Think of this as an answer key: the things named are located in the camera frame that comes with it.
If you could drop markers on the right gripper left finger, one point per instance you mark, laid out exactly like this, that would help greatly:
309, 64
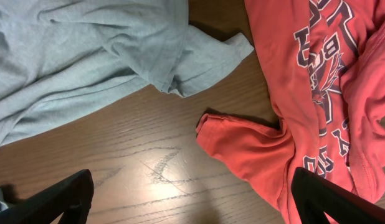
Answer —
70, 200

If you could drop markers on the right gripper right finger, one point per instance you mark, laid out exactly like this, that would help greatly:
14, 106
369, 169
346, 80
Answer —
316, 199

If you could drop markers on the light blue t-shirt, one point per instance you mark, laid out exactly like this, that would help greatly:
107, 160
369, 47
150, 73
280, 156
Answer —
63, 60

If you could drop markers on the red printed t-shirt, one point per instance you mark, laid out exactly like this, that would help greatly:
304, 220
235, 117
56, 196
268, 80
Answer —
324, 63

